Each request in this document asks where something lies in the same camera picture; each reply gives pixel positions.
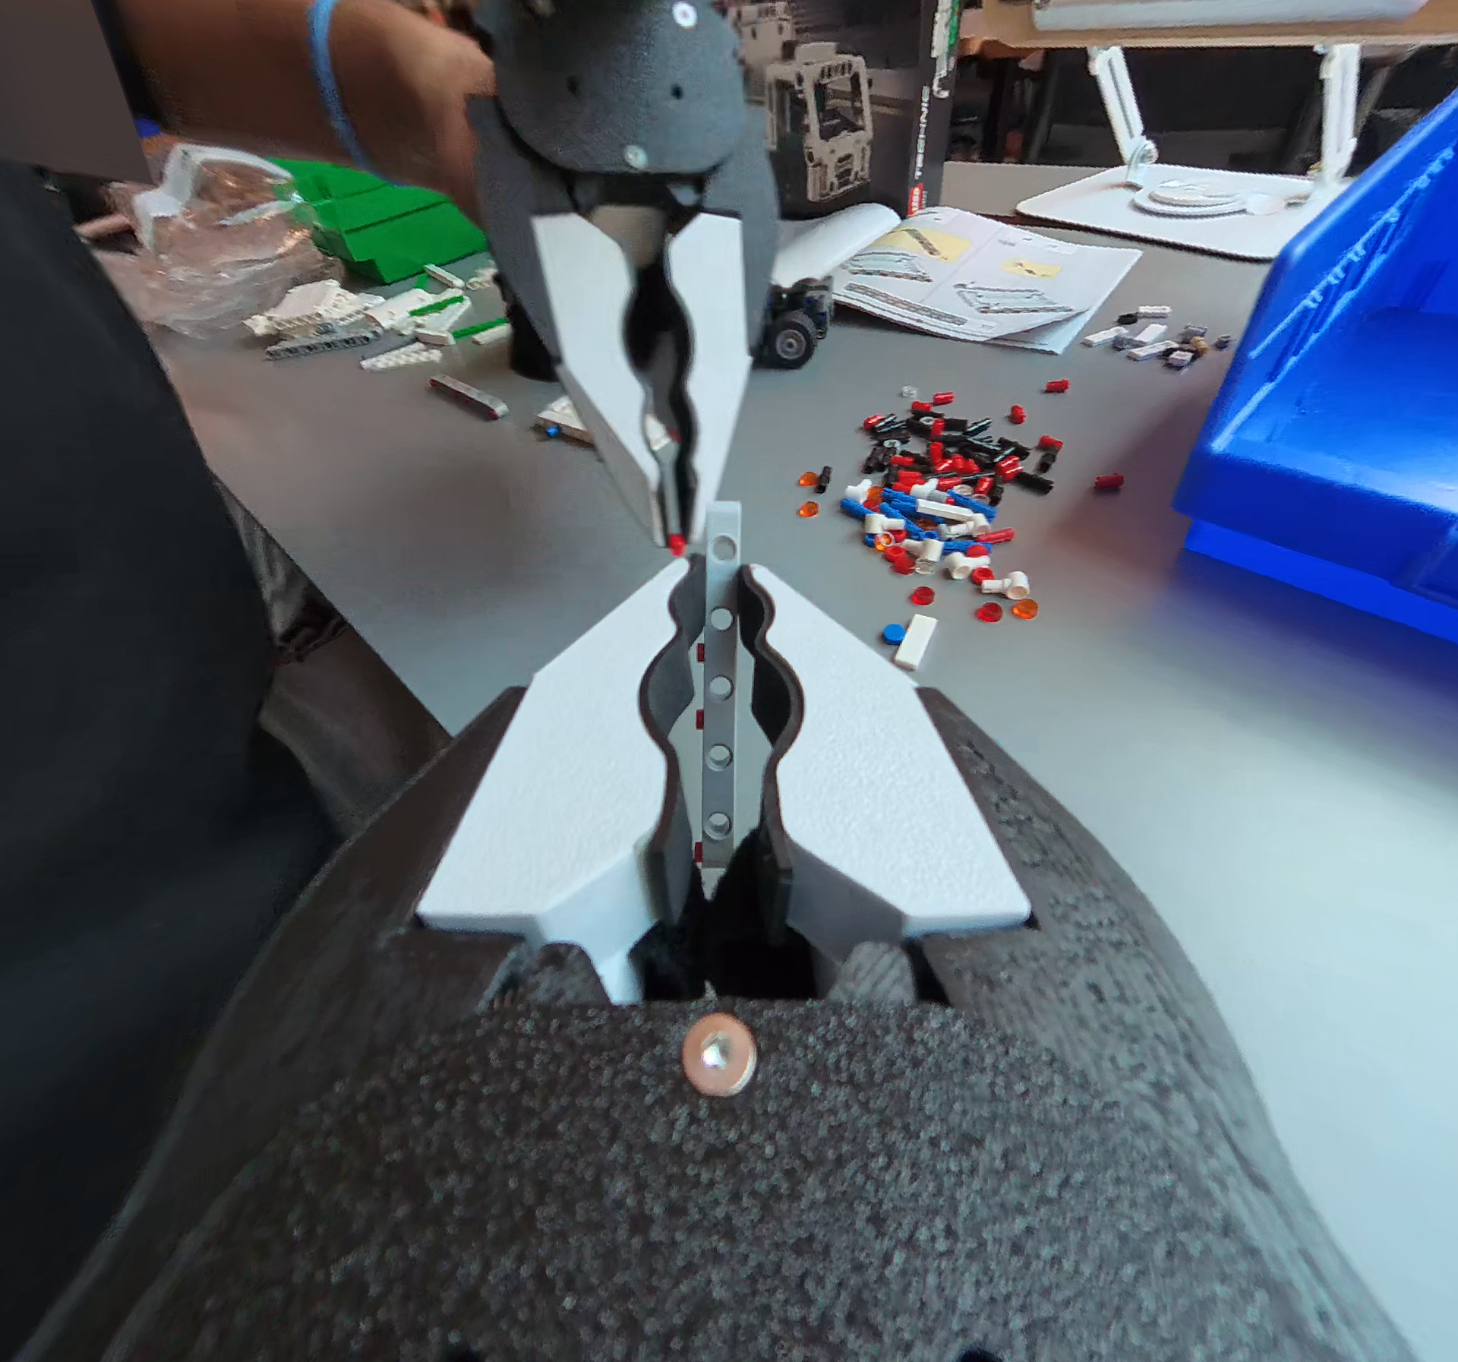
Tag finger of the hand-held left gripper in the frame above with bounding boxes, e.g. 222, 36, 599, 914
528, 213, 692, 551
657, 213, 755, 529

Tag blue wristband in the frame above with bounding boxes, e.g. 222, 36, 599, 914
304, 0, 383, 177

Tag person's left forearm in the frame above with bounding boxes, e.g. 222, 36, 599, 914
85, 0, 376, 172

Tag pile of small lego tiles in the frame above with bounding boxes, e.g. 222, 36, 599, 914
1082, 304, 1236, 369

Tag pile of small lego pins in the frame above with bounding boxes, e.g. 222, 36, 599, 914
795, 376, 1129, 671

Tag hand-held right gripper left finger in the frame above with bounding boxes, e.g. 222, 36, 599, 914
414, 559, 698, 1004

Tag dark lego set box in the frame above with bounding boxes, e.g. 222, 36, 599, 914
683, 0, 970, 224

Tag nested green plastic bins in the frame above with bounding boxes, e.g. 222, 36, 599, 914
272, 156, 490, 286

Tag pile of white lego beams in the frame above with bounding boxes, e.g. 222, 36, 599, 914
242, 262, 514, 374

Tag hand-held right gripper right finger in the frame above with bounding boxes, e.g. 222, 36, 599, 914
738, 562, 1031, 975

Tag blue plastic bin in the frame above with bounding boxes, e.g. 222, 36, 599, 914
1173, 91, 1458, 645

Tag grey lego beam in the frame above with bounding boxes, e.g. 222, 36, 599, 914
692, 502, 744, 874
425, 372, 509, 421

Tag lego instruction booklet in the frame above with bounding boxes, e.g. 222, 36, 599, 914
774, 202, 1143, 355

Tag person's left hand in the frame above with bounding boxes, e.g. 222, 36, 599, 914
342, 0, 498, 215

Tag clear plastic bag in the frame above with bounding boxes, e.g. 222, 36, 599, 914
107, 145, 331, 336

